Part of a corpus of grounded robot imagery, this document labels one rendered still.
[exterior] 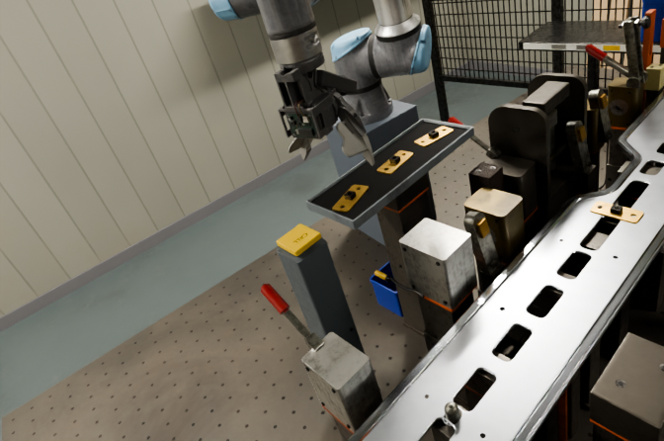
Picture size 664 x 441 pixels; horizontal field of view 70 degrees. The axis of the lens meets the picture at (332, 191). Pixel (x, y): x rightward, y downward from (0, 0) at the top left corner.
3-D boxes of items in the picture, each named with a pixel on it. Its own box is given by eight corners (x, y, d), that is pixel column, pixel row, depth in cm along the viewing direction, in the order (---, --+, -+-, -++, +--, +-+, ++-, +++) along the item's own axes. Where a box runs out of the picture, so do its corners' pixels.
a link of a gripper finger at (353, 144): (359, 180, 78) (320, 138, 77) (375, 161, 82) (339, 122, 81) (370, 172, 76) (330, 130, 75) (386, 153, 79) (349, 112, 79)
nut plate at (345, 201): (348, 213, 86) (346, 208, 86) (331, 210, 89) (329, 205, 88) (370, 187, 92) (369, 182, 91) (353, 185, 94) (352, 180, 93)
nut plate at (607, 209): (644, 213, 89) (644, 208, 89) (636, 223, 87) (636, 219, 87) (597, 201, 95) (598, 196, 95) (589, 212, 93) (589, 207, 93)
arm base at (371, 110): (332, 119, 140) (323, 88, 135) (372, 98, 146) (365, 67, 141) (363, 130, 129) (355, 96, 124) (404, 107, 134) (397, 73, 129)
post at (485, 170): (504, 316, 115) (489, 178, 94) (485, 308, 118) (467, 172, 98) (515, 304, 117) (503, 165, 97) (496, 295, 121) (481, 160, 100)
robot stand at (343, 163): (353, 226, 162) (321, 121, 141) (396, 198, 169) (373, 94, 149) (390, 250, 146) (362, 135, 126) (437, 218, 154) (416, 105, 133)
